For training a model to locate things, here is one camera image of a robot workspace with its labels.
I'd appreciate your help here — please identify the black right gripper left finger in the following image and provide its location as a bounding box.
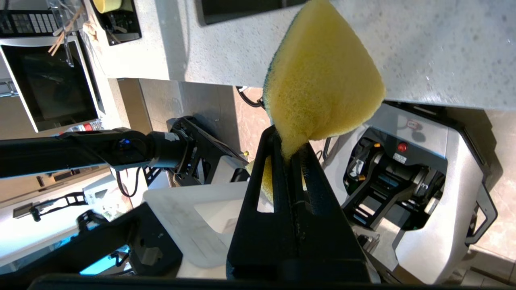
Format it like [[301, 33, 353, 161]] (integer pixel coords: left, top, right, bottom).
[[227, 126, 301, 280]]

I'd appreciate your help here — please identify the white plastic bag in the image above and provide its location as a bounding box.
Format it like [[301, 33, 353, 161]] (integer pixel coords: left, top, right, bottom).
[[85, 175, 135, 220]]

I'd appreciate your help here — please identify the yellow and green sponge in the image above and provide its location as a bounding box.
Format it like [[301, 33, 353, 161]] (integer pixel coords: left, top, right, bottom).
[[246, 0, 387, 204]]

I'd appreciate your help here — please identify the black glass appliance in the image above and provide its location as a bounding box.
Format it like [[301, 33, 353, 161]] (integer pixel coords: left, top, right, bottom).
[[0, 34, 106, 133]]

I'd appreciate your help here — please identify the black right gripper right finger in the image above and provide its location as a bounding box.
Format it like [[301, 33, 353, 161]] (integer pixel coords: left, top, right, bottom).
[[289, 142, 371, 282]]

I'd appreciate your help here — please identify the clear plastic container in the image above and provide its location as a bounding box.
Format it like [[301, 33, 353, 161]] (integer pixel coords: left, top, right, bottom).
[[46, 0, 87, 67]]

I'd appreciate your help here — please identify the black induction cooktop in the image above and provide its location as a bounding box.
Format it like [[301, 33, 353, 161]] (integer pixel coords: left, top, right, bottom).
[[89, 0, 142, 46]]

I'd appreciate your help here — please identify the stainless steel sink basin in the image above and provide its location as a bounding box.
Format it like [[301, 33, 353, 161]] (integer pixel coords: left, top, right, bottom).
[[196, 0, 313, 26]]

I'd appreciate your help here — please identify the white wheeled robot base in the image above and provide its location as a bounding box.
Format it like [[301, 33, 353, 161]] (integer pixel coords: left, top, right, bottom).
[[322, 102, 499, 285]]

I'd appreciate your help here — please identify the wooden chopstick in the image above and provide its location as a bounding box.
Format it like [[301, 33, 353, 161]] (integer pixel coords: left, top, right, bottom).
[[48, 10, 81, 54], [52, 4, 86, 57]]

